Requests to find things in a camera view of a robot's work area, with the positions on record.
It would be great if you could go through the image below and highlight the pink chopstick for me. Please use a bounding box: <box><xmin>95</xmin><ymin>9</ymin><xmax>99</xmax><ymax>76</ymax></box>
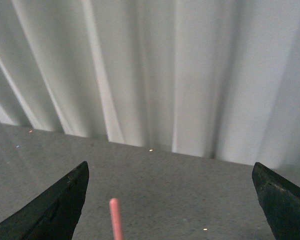
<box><xmin>109</xmin><ymin>198</ymin><xmax>124</xmax><ymax>240</ymax></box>

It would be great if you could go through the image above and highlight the white pleated curtain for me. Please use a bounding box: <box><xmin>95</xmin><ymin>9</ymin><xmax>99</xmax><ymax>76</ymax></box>
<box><xmin>0</xmin><ymin>0</ymin><xmax>300</xmax><ymax>171</ymax></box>

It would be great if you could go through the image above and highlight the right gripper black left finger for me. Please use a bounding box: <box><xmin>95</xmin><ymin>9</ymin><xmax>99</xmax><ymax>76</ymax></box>
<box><xmin>0</xmin><ymin>161</ymin><xmax>89</xmax><ymax>240</ymax></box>

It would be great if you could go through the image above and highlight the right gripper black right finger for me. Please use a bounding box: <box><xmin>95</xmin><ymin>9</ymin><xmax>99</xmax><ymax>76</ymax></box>
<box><xmin>251</xmin><ymin>162</ymin><xmax>300</xmax><ymax>240</ymax></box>

